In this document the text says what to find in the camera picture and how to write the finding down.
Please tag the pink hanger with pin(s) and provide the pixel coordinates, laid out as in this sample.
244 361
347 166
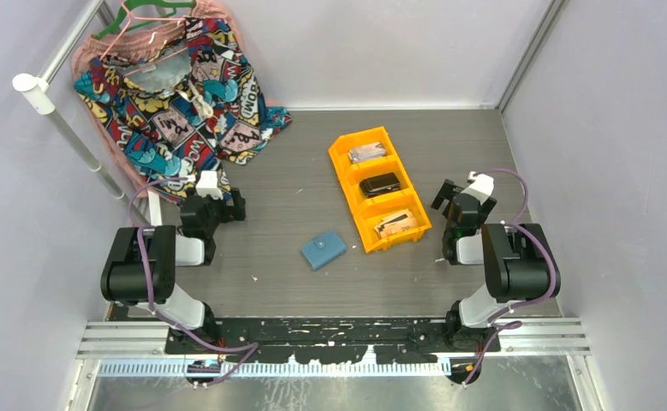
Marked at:
151 56

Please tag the black cards stack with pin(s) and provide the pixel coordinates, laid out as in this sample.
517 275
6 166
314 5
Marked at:
380 185

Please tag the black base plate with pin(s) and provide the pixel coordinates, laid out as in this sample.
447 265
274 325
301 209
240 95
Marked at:
327 341

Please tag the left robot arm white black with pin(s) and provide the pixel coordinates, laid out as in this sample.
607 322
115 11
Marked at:
140 270

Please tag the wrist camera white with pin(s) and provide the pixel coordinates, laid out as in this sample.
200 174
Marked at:
208 184
480 186

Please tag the tan cards stack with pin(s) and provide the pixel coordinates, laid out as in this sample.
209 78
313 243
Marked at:
395 223

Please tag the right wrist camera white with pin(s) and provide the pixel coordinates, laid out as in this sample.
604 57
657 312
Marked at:
480 186

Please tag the green hanger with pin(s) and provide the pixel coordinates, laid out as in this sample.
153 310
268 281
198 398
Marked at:
133 14

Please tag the silver cards stack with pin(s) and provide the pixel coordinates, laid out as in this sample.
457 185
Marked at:
366 152

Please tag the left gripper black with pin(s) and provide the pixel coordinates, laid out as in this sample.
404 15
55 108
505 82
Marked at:
229 212

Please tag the comic print shorts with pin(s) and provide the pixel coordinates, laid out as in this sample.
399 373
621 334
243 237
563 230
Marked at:
187 108

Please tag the yellow three-compartment bin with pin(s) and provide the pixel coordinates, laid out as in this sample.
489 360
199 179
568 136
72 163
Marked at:
381 197

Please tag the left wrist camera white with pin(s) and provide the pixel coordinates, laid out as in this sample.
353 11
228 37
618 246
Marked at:
208 184

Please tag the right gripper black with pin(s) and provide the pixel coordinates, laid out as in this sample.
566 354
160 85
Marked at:
447 192

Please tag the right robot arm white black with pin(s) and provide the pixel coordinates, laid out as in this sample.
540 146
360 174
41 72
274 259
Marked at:
516 258

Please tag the blue card holder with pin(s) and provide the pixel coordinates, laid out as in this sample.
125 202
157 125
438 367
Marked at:
322 249

